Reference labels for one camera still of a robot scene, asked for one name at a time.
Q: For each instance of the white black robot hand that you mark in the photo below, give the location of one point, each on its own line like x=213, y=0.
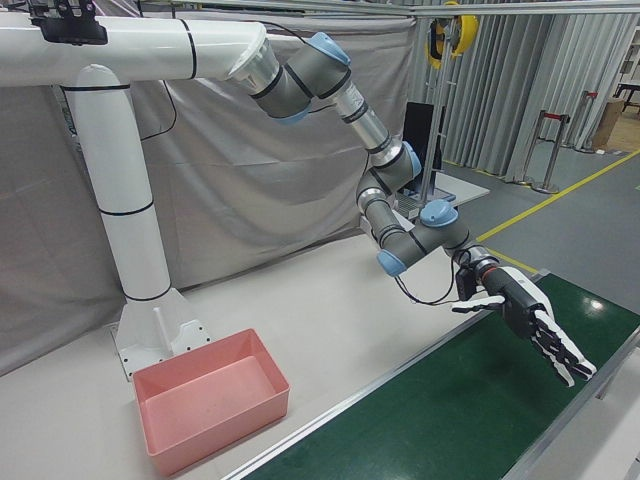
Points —
x=525, y=305

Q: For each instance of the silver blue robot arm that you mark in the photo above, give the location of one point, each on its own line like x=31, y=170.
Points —
x=300, y=80

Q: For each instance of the pink plastic basket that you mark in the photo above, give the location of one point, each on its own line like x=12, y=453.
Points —
x=210, y=400

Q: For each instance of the white desk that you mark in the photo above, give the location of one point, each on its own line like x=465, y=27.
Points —
x=465, y=187

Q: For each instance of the silver stanchion red belt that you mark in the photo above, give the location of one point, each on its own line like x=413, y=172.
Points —
x=586, y=120
x=550, y=150

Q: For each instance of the brown cardboard box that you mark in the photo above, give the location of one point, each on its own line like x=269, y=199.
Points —
x=607, y=125

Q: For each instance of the black display panel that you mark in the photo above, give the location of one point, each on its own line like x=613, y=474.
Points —
x=419, y=135

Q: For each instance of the grey pleated curtain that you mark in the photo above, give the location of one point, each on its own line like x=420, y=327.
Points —
x=500, y=100

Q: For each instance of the yellow hard hat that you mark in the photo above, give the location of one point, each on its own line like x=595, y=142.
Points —
x=433, y=45
x=465, y=32

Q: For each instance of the grey cloth curtain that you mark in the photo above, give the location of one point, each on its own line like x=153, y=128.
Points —
x=250, y=175

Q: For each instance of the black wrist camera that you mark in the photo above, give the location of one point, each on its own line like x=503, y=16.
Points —
x=467, y=285

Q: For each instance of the green conveyor belt aluminium frame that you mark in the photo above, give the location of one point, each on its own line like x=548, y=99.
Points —
x=450, y=425

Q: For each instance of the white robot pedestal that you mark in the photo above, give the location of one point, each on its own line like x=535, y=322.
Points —
x=125, y=175

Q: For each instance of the black camera on pedestal beam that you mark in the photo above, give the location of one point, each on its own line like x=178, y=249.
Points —
x=70, y=30

